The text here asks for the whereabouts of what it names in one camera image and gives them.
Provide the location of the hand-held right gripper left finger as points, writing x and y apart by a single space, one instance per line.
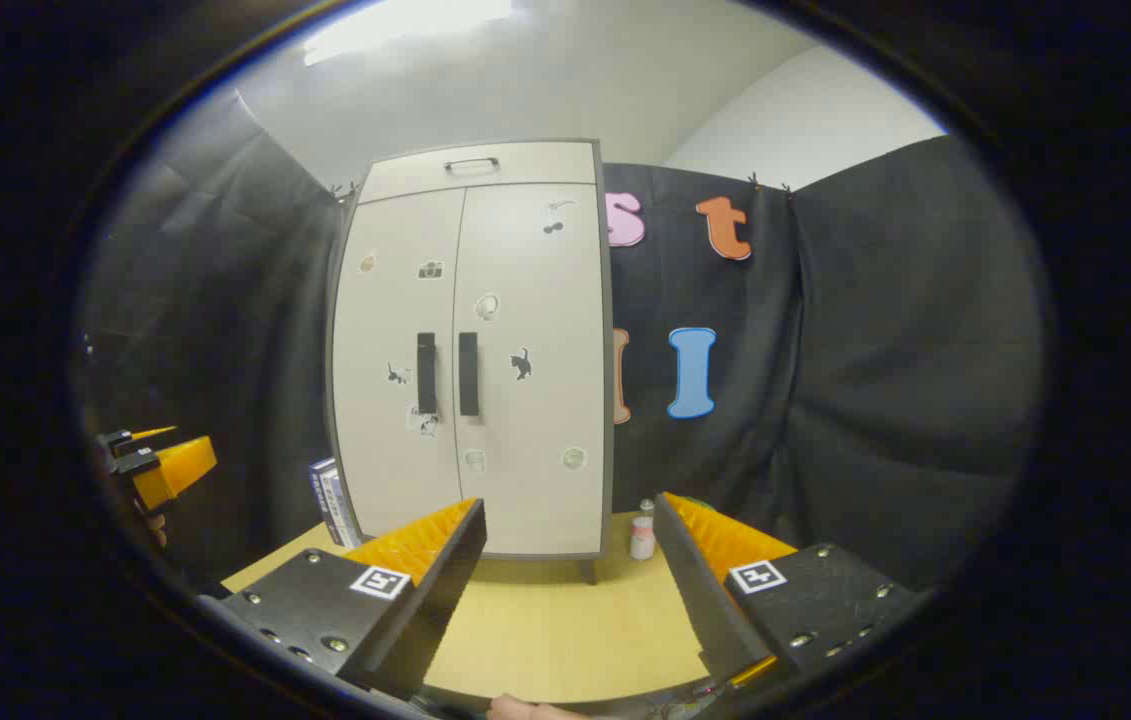
445 600

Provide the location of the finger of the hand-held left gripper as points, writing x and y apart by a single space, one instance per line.
150 434
175 470

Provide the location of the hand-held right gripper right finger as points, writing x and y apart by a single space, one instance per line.
705 600

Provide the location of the white headphone-sticker cabinet door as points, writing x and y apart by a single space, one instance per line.
545 420

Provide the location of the grey white shoe cabinet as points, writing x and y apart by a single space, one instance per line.
608 400

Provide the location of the white camera-sticker cabinet door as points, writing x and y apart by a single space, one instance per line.
385 330

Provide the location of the small white red bottle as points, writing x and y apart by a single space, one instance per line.
642 538

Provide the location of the white book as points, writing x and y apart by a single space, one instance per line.
343 510

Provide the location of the black backdrop cloth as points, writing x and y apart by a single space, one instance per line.
875 350

